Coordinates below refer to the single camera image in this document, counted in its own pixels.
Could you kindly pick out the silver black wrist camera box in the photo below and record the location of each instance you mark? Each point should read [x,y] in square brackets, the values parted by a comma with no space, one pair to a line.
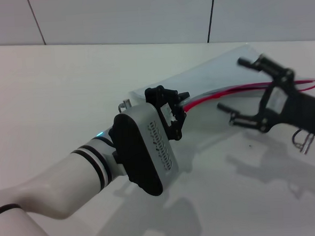
[146,148]

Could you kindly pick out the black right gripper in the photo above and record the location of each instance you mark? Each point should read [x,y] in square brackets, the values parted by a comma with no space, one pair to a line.
[304,111]

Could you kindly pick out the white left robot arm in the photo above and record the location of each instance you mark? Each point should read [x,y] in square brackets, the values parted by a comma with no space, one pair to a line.
[57,185]

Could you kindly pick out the clear document bag red zipper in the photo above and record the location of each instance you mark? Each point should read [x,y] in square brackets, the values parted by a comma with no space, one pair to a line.
[219,71]

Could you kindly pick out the small silver connector plug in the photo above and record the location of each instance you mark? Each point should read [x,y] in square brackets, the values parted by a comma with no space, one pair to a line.
[125,104]

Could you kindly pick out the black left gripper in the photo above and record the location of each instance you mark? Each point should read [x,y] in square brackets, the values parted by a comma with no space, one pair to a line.
[162,96]

